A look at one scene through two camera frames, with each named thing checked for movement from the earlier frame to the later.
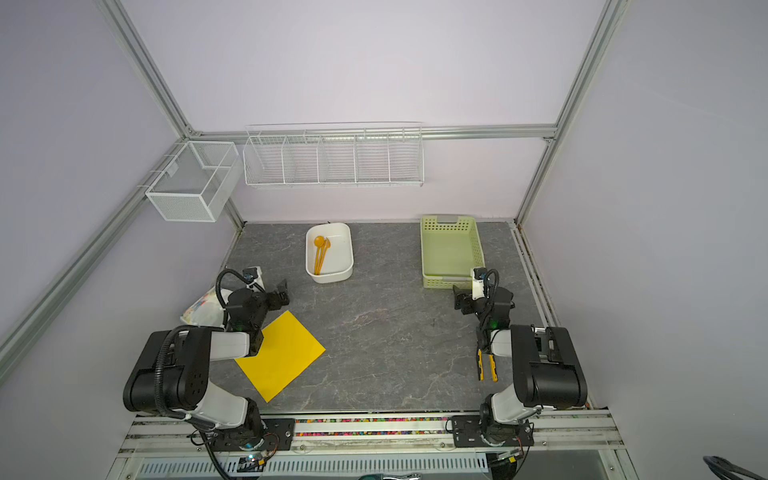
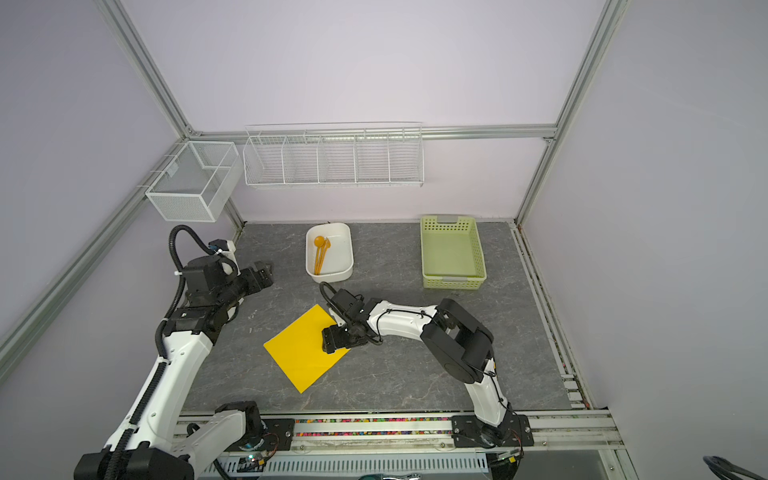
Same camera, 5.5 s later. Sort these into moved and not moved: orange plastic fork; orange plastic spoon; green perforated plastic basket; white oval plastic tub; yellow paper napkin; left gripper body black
Moved: left gripper body black; yellow paper napkin
Not moved: white oval plastic tub; orange plastic spoon; orange plastic fork; green perforated plastic basket
